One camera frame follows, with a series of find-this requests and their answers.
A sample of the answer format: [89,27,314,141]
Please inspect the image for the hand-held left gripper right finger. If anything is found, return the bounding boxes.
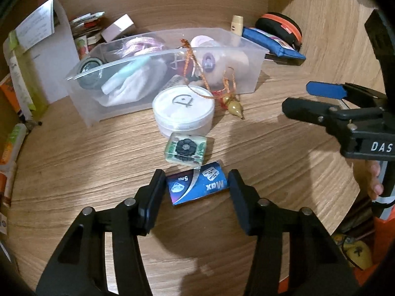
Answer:
[228,169,360,296]

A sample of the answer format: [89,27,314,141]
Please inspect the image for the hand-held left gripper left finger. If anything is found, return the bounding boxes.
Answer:
[35,169,167,296]

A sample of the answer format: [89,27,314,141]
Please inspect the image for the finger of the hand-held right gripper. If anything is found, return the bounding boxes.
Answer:
[282,97,386,142]
[306,81,386,107]

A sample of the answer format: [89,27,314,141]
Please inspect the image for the small blue box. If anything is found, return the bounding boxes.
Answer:
[166,159,230,207]

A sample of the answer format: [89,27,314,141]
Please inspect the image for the clear plastic bin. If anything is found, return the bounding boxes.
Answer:
[65,28,270,127]

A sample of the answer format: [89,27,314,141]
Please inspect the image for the pink round device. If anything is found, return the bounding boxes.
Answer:
[190,35,250,84]

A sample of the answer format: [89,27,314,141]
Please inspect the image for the zip bag with white cloth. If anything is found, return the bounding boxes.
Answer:
[66,49,173,107]

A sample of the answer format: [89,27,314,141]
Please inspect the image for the wooden desktop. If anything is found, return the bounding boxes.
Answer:
[8,0,386,296]

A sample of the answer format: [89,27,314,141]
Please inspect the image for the person's right hand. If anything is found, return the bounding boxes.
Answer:
[367,160,385,201]

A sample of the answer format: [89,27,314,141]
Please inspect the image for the clear resin block black flower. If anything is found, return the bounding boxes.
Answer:
[164,131,208,165]

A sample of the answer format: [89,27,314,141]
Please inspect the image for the blue patterned pouch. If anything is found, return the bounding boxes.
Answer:
[242,27,307,60]

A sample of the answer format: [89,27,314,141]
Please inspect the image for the black orange zip case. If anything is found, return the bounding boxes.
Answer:
[256,12,303,51]

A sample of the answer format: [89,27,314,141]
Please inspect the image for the white round container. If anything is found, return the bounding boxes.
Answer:
[152,86,216,138]

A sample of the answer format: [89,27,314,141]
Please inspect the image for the yellow rounded object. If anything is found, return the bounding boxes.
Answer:
[332,234,374,270]

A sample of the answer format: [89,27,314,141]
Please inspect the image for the dark round tin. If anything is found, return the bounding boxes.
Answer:
[76,57,104,90]

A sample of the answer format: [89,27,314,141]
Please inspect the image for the green white tube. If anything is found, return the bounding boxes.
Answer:
[0,123,28,165]

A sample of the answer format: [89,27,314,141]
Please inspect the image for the orange packet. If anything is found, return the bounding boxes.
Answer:
[0,74,22,114]

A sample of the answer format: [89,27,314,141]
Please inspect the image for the small white box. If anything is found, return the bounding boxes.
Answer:
[101,14,135,42]

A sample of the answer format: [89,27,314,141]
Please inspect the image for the green carton box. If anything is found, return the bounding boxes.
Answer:
[3,31,48,121]

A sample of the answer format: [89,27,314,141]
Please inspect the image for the orange cord gourd pendant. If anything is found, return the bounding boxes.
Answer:
[180,38,246,121]

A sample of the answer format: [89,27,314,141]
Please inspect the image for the pink yarn cord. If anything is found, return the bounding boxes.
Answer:
[122,36,164,53]

